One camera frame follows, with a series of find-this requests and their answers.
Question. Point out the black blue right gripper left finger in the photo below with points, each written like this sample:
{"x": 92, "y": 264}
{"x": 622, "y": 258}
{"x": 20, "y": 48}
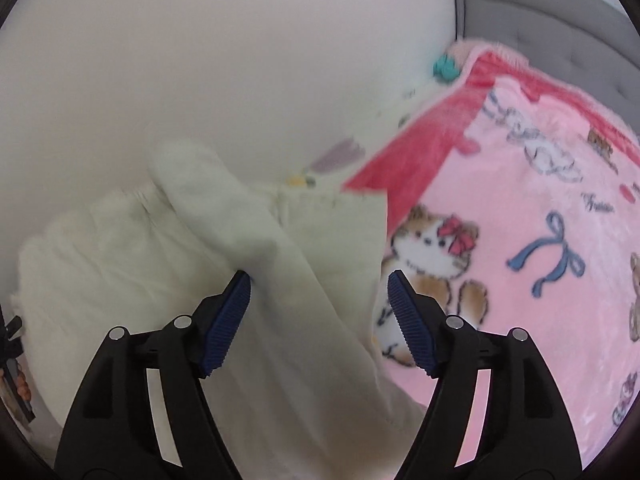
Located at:
{"x": 140, "y": 411}

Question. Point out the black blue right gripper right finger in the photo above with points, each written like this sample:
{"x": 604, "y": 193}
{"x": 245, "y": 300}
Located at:
{"x": 496, "y": 411}

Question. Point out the white quilted padded jacket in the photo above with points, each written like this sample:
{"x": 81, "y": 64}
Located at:
{"x": 303, "y": 393}

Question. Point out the pink cartoon print blanket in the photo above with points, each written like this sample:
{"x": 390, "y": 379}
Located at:
{"x": 513, "y": 200}

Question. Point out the grey upholstered headboard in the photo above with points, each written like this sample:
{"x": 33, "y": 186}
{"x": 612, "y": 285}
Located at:
{"x": 586, "y": 43}

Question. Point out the teal small object by wall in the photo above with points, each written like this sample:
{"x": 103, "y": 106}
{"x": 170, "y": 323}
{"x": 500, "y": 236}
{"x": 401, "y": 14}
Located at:
{"x": 445, "y": 69}

